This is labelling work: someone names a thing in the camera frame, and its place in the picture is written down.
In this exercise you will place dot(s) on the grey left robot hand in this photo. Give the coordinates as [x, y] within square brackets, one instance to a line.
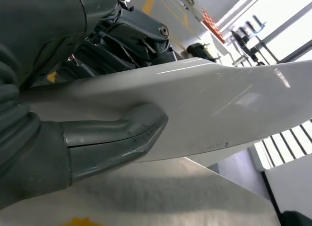
[48, 24]

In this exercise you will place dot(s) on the steel workbench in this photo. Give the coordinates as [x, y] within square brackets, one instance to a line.
[146, 192]

